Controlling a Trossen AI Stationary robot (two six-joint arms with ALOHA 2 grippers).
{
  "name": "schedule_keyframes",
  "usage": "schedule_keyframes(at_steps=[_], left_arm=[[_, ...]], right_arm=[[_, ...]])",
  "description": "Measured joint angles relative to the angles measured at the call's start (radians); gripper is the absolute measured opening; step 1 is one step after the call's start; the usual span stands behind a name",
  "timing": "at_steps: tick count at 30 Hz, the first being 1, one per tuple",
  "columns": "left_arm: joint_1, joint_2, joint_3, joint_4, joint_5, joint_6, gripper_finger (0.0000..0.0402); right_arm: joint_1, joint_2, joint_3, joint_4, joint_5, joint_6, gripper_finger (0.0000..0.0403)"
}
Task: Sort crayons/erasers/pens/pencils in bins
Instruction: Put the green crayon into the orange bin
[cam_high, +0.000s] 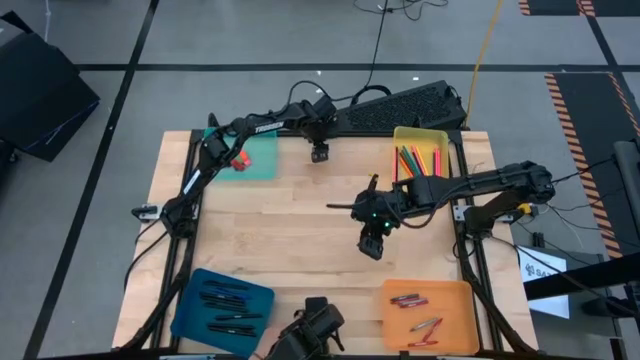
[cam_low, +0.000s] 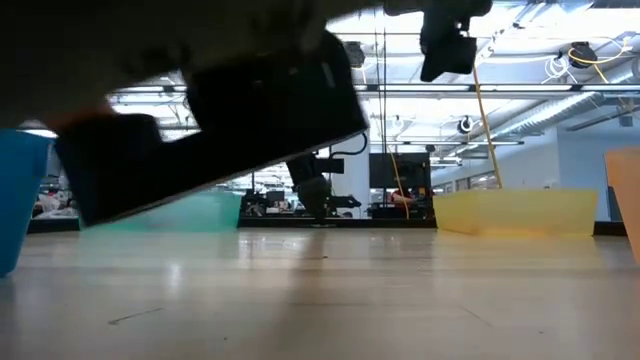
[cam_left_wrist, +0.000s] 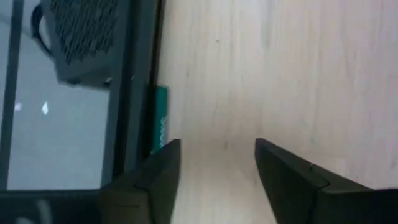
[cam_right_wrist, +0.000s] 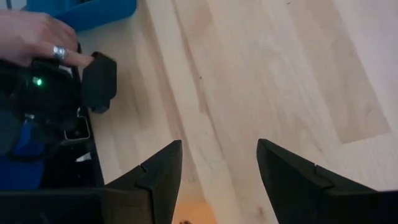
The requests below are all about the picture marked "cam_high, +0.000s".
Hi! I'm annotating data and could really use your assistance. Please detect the yellow cable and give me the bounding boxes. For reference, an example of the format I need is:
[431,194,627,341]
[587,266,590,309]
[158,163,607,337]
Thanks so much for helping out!
[463,0,505,130]

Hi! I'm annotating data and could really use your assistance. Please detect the teal translucent plastic bin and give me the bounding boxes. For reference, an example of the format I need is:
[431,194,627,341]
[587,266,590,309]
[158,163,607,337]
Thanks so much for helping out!
[201,126,279,182]

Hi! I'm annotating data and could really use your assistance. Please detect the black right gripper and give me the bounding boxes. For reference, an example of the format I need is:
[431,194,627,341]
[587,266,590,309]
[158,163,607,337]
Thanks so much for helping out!
[325,173,404,235]

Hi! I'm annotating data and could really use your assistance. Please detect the black boxy device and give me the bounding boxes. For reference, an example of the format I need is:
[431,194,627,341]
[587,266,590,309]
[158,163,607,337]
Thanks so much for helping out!
[264,296,347,360]

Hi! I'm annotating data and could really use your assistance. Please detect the grey post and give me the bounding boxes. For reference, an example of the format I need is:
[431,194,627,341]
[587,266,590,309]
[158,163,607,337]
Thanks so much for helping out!
[613,139,640,236]

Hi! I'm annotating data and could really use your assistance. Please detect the large black case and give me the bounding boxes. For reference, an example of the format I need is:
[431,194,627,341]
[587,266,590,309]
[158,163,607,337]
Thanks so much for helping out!
[0,10,101,163]

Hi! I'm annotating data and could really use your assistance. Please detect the white logo sign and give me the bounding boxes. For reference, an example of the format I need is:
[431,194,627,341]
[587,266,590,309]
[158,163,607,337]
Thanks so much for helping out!
[514,244,571,320]

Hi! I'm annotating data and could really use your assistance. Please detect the blue plastic bin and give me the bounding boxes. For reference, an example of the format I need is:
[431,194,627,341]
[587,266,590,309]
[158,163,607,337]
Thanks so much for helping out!
[169,267,277,359]

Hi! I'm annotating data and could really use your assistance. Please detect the black hazard striped floor mat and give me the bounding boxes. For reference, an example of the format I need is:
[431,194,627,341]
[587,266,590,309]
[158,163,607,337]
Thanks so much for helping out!
[543,72,640,260]
[517,0,640,18]

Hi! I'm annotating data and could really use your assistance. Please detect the black pen white print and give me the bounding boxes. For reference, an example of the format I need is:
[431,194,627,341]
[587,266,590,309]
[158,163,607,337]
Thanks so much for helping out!
[208,327,258,338]

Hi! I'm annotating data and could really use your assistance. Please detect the black floor cable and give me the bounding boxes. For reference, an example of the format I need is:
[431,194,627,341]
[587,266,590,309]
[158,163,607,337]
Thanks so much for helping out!
[349,0,449,107]

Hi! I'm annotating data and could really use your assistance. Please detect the yellow pencil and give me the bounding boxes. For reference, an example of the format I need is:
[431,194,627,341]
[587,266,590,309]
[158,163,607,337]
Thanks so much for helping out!
[412,145,429,177]

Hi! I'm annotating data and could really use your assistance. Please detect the black pen silver rings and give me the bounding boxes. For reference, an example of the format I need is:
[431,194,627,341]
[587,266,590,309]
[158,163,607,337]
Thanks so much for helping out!
[206,322,257,333]

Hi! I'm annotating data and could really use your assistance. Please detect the blue pencil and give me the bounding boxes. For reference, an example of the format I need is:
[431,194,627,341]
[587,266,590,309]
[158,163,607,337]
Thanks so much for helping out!
[405,145,424,177]

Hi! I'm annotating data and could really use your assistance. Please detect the black perforated computer case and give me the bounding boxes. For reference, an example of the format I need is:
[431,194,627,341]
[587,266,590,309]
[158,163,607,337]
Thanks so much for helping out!
[329,79,469,135]

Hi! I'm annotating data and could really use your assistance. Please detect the yellow translucent plastic bin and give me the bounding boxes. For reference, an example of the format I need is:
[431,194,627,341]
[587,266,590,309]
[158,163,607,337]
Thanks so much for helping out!
[392,125,451,185]

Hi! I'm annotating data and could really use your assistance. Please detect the orange translucent plastic bin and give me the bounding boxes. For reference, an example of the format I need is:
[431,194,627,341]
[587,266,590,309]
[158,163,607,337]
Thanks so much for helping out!
[380,278,481,356]

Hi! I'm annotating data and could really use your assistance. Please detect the black crossbar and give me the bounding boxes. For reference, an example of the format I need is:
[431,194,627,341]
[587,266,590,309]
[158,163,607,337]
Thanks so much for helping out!
[522,252,640,302]

